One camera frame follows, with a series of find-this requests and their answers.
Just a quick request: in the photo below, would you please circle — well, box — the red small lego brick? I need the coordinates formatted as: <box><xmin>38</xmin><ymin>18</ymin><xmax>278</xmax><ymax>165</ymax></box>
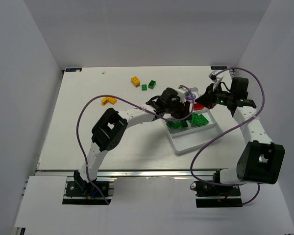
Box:
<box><xmin>194</xmin><ymin>103</ymin><xmax>205</xmax><ymax>110</ymax></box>

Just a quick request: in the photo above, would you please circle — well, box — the white divided tray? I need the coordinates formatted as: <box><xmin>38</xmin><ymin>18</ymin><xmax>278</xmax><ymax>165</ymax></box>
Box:
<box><xmin>159</xmin><ymin>87</ymin><xmax>224</xmax><ymax>155</ymax></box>

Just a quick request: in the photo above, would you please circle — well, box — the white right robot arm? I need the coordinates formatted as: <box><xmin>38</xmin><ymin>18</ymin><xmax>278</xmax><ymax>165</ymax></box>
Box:
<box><xmin>196</xmin><ymin>76</ymin><xmax>285</xmax><ymax>186</ymax></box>

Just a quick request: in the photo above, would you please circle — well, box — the yellow tall lego brick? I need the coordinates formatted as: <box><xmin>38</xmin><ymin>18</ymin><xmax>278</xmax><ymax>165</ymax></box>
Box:
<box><xmin>131</xmin><ymin>76</ymin><xmax>141</xmax><ymax>87</ymax></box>

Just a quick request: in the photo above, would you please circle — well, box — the green lego brick top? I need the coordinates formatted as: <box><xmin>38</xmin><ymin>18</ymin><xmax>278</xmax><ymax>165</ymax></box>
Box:
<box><xmin>148</xmin><ymin>80</ymin><xmax>156</xmax><ymax>89</ymax></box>

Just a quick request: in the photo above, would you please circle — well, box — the blue label left corner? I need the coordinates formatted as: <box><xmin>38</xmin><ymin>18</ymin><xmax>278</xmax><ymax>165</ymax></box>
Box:
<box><xmin>65</xmin><ymin>68</ymin><xmax>82</xmax><ymax>72</ymax></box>

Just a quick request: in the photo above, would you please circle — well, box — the yellow long lego brick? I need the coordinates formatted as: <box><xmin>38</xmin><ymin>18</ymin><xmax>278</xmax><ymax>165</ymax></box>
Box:
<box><xmin>106</xmin><ymin>96</ymin><xmax>117</xmax><ymax>105</ymax></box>

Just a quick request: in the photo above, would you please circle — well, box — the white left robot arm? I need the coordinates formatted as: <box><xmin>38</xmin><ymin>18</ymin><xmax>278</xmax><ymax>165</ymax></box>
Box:
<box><xmin>73</xmin><ymin>85</ymin><xmax>194</xmax><ymax>196</ymax></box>

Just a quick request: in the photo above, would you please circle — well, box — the green long lego brick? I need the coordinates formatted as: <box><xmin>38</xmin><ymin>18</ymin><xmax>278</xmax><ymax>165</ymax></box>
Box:
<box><xmin>190</xmin><ymin>113</ymin><xmax>198</xmax><ymax>126</ymax></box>

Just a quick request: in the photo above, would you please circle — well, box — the small yellow lego brick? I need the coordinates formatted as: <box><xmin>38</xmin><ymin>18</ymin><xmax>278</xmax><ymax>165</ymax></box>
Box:
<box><xmin>101</xmin><ymin>97</ymin><xmax>108</xmax><ymax>105</ymax></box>

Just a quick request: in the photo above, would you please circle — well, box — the tiny green lego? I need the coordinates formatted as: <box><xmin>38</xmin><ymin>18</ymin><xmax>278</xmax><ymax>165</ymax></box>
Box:
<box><xmin>180</xmin><ymin>120</ymin><xmax>189</xmax><ymax>128</ymax></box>

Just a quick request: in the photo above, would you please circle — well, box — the blue label corner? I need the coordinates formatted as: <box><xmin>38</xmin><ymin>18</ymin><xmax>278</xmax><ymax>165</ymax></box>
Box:
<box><xmin>65</xmin><ymin>68</ymin><xmax>82</xmax><ymax>72</ymax></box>
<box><xmin>210</xmin><ymin>66</ymin><xmax>227</xmax><ymax>71</ymax></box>

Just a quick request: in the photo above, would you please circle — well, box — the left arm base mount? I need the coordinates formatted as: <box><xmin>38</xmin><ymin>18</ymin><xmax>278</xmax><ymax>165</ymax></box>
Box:
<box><xmin>62</xmin><ymin>171</ymin><xmax>113</xmax><ymax>206</ymax></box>

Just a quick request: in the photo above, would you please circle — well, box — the blue label right corner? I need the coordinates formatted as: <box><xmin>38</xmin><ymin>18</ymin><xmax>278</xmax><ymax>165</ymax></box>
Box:
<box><xmin>210</xmin><ymin>66</ymin><xmax>227</xmax><ymax>71</ymax></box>

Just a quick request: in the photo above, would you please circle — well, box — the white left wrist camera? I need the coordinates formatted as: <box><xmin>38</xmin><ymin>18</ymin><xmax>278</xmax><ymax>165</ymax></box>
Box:
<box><xmin>176</xmin><ymin>85</ymin><xmax>190</xmax><ymax>102</ymax></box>

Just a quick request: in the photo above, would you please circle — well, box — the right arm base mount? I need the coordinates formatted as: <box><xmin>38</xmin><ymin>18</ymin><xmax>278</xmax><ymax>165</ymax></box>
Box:
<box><xmin>190</xmin><ymin>181</ymin><xmax>243</xmax><ymax>208</ymax></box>

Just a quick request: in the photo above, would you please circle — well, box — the green rounded lego piece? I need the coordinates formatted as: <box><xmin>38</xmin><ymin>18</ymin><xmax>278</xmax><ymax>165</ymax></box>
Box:
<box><xmin>166</xmin><ymin>121</ymin><xmax>181</xmax><ymax>129</ymax></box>

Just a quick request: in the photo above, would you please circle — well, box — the green lego plate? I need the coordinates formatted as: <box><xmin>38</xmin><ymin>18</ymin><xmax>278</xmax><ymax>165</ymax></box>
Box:
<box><xmin>196</xmin><ymin>114</ymin><xmax>209</xmax><ymax>127</ymax></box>

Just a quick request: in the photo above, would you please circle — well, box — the purple flower lego piece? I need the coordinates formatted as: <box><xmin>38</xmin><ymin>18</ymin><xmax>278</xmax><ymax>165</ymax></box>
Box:
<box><xmin>186</xmin><ymin>93</ymin><xmax>196</xmax><ymax>102</ymax></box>

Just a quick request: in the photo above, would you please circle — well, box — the small green lego square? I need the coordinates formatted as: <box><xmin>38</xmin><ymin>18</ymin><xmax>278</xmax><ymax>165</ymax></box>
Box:
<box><xmin>141</xmin><ymin>84</ymin><xmax>147</xmax><ymax>91</ymax></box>

